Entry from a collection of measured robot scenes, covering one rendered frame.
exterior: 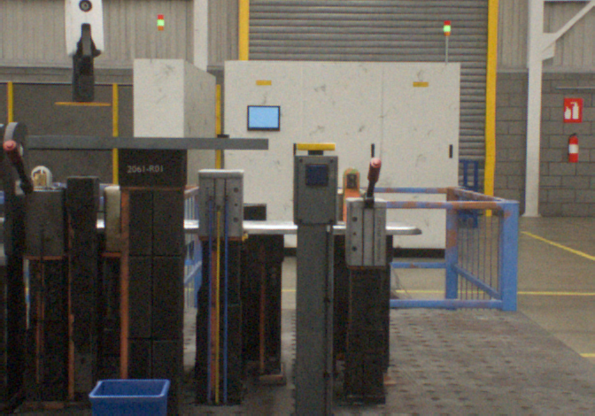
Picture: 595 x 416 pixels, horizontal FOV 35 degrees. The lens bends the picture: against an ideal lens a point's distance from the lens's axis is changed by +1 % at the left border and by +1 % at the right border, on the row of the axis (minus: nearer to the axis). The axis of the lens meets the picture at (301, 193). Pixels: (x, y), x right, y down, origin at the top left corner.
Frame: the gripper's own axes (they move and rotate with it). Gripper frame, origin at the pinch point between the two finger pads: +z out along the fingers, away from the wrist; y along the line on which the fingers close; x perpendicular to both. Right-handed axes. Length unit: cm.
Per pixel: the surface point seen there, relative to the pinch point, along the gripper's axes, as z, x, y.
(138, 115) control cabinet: -17, -143, 809
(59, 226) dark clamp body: 22.7, 2.9, 9.8
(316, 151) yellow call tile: 9.6, -35.0, -12.8
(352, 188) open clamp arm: 18, -59, 30
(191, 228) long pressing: 24.5, -21.5, 17.9
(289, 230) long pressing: 24.7, -38.9, 12.5
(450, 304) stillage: 70, -156, 167
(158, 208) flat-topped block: 18.7, -10.4, -7.6
